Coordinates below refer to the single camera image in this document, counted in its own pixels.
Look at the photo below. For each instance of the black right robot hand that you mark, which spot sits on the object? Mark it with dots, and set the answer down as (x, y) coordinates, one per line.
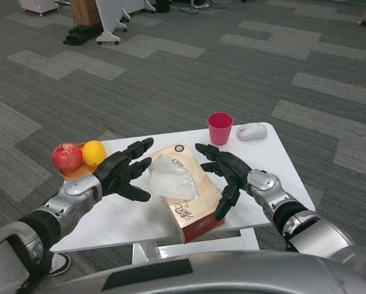
(234, 171)

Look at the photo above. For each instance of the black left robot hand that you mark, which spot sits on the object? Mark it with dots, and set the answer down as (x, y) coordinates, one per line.
(115, 174)

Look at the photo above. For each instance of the orange tissue box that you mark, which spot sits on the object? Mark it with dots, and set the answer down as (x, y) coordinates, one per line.
(204, 183)

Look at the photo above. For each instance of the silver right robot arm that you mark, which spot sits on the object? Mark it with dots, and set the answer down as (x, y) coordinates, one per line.
(265, 183)

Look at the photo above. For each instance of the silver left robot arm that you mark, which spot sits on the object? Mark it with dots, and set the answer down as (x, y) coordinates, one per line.
(78, 190)

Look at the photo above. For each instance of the brown cardboard box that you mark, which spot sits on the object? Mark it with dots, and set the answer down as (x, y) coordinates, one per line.
(84, 12)

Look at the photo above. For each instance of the yellow orange fruit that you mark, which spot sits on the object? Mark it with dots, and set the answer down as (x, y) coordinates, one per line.
(93, 153)

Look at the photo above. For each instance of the orange plate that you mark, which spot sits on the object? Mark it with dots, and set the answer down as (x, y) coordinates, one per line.
(75, 174)

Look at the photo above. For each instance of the pink plastic cup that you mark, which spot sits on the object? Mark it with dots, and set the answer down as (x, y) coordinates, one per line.
(220, 131)

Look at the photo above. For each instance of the white computer mouse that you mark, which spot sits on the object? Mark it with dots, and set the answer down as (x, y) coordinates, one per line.
(251, 132)

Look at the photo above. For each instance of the red apple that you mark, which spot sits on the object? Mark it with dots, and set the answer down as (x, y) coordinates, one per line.
(67, 157)

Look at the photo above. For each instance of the silver robot chest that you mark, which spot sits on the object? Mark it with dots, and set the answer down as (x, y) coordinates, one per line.
(247, 275)

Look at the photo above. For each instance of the black white sneaker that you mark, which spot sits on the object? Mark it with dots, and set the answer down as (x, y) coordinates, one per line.
(60, 265)

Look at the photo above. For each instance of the black bag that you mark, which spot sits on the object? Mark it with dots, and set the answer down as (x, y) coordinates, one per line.
(78, 35)

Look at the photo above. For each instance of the white wheeled partition board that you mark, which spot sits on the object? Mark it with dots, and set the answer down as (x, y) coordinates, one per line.
(109, 15)

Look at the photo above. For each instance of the white power strip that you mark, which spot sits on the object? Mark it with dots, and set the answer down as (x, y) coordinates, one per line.
(200, 6)

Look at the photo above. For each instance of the black trash bin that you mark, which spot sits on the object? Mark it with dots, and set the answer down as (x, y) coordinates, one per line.
(162, 5)

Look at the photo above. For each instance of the white wheeled cabinet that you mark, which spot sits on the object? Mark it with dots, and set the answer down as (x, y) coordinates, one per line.
(38, 4)

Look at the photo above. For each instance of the white table base frame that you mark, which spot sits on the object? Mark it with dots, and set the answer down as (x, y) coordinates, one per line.
(143, 254)

